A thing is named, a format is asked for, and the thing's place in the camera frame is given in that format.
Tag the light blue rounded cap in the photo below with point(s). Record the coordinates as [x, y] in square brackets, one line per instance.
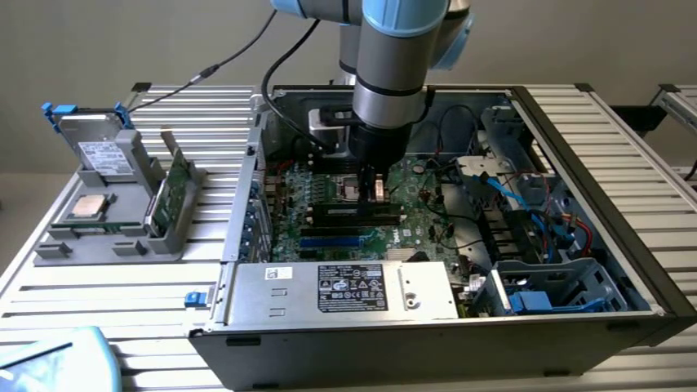
[50, 363]

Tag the silver CPU chip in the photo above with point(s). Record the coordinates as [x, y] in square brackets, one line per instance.
[94, 205]

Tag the silver chipset heat sink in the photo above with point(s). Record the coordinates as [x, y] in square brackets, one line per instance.
[406, 255]

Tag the black RAM slots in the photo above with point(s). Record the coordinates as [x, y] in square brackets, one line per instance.
[354, 220]

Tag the CPU socket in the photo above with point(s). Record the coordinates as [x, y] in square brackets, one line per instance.
[343, 188]

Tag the green RAM stick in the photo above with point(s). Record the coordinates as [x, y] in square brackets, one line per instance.
[343, 210]

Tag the blue expansion slot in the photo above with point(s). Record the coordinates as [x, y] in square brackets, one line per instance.
[330, 241]

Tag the blue case latch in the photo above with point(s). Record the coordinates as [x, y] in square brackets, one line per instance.
[198, 299]

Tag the black fan shroud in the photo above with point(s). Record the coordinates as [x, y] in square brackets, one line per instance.
[510, 232]

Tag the black expansion slot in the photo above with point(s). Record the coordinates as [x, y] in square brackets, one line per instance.
[333, 232]

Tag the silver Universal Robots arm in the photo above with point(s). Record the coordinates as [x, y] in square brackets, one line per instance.
[390, 61]

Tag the slatted metal side table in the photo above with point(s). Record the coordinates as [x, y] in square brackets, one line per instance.
[678, 102]

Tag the green Dell motherboard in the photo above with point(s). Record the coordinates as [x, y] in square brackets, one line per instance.
[419, 212]

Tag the black open PC case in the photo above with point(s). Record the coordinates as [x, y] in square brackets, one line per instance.
[414, 351]

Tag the hard disk in blue caddy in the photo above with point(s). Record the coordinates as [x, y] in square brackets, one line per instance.
[98, 143]

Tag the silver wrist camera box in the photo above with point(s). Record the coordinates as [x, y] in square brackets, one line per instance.
[327, 130]

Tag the grey metal disk bay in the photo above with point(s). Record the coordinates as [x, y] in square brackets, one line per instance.
[591, 277]

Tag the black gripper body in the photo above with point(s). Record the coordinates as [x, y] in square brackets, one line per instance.
[381, 143]

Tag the grey parts rack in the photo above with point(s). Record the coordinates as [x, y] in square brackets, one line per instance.
[131, 204]

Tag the green graphics card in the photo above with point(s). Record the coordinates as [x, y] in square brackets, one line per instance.
[174, 192]

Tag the silver power supply unit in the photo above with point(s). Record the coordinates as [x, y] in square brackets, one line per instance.
[306, 296]

